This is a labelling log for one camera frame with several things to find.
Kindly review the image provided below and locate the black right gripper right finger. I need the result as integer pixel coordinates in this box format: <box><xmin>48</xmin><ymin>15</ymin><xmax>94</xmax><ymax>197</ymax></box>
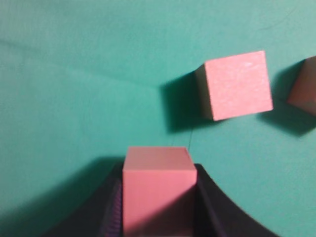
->
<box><xmin>194</xmin><ymin>163</ymin><xmax>276</xmax><ymax>237</ymax></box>

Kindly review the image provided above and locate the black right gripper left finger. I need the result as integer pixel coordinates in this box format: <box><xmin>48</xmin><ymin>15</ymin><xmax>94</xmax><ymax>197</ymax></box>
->
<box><xmin>42</xmin><ymin>162</ymin><xmax>123</xmax><ymax>237</ymax></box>

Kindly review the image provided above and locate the pink cube column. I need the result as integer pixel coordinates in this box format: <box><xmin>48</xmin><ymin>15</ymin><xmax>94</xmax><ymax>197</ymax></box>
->
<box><xmin>194</xmin><ymin>50</ymin><xmax>273</xmax><ymax>121</ymax></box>
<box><xmin>122</xmin><ymin>146</ymin><xmax>197</xmax><ymax>237</ymax></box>

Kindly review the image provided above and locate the pink cube from column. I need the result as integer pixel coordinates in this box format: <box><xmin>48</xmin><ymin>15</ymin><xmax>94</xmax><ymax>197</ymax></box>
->
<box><xmin>287</xmin><ymin>56</ymin><xmax>316</xmax><ymax>116</ymax></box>

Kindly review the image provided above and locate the green cloth backdrop and cover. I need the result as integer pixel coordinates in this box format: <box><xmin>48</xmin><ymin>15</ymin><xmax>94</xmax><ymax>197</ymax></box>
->
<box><xmin>0</xmin><ymin>0</ymin><xmax>316</xmax><ymax>237</ymax></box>

